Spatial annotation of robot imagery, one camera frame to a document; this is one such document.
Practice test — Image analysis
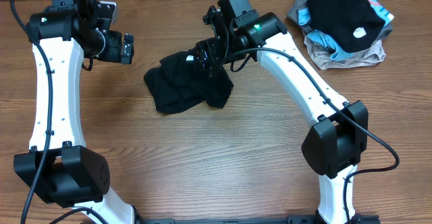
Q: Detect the light blue garment in pile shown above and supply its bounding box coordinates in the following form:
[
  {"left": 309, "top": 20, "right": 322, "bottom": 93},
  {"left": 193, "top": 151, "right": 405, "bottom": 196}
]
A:
[{"left": 298, "top": 8, "right": 353, "bottom": 61}]

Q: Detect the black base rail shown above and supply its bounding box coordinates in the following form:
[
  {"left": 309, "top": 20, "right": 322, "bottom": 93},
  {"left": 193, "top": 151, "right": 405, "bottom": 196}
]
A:
[{"left": 144, "top": 214, "right": 381, "bottom": 224}]

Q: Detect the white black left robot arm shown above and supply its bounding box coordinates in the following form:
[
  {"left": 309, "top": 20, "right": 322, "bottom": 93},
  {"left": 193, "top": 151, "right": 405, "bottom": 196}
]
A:
[{"left": 13, "top": 0, "right": 140, "bottom": 223}]

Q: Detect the black folded garment on pile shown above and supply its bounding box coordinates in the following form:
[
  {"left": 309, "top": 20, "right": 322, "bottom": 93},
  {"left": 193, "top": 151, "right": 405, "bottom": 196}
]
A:
[{"left": 306, "top": 0, "right": 385, "bottom": 53}]

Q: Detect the grey garment in pile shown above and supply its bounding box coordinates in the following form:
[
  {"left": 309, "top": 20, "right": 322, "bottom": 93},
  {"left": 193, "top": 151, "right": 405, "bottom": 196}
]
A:
[{"left": 287, "top": 0, "right": 394, "bottom": 40}]

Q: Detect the dark teal t-shirt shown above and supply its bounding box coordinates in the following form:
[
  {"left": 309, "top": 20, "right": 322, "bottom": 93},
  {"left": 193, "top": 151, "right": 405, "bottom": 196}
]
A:
[{"left": 143, "top": 49, "right": 234, "bottom": 114}]

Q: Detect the beige garment in pile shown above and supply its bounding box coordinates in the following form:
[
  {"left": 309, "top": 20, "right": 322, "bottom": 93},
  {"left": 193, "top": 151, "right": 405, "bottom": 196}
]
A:
[{"left": 304, "top": 38, "right": 386, "bottom": 70}]

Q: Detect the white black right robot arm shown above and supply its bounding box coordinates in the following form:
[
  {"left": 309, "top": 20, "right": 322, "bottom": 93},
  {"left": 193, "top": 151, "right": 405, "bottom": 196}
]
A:
[{"left": 194, "top": 0, "right": 368, "bottom": 223}]

